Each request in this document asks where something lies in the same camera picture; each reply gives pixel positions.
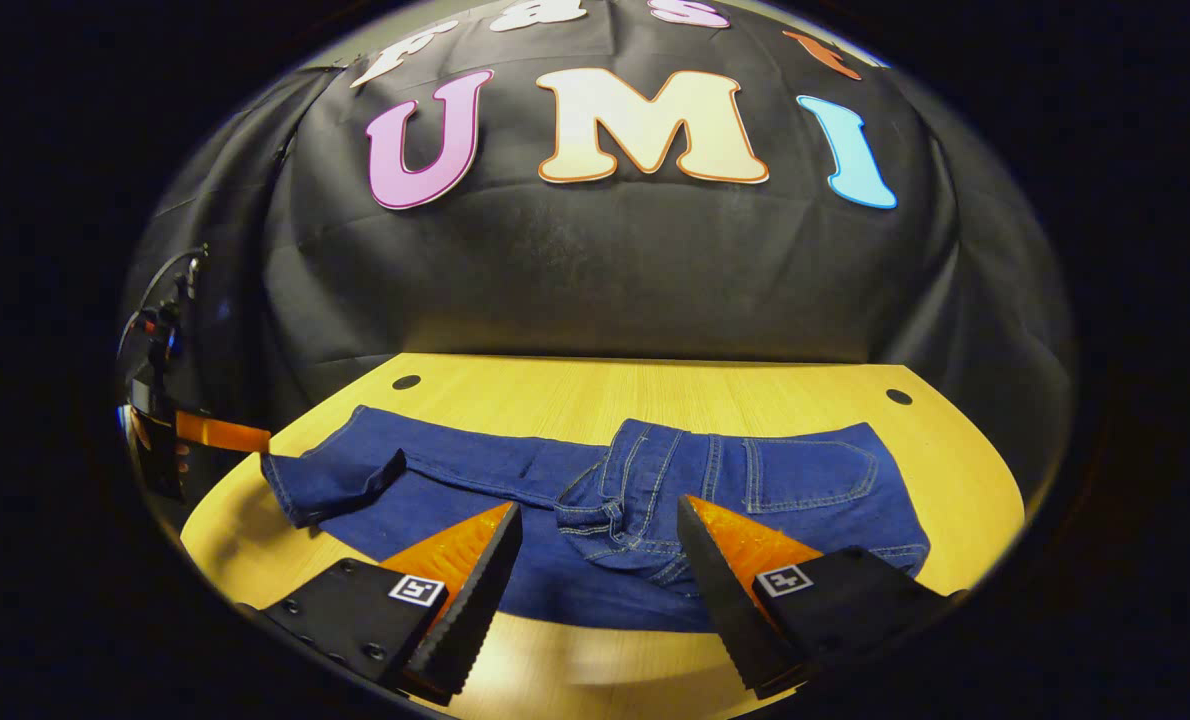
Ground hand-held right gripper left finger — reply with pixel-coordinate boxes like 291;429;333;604
238;500;524;707

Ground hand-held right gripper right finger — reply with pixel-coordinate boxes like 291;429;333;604
675;494;969;700

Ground blue denim jeans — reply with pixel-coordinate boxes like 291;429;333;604
260;404;932;634

